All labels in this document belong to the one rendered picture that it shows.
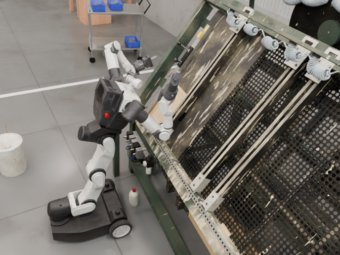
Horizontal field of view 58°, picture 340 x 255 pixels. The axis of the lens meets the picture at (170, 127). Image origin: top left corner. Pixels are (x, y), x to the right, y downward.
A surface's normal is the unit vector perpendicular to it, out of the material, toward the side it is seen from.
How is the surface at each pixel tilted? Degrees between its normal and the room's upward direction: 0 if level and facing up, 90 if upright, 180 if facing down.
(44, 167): 0
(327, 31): 90
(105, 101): 90
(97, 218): 0
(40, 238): 0
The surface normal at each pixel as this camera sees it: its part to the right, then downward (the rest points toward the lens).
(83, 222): 0.10, -0.80
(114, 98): 0.42, 0.57
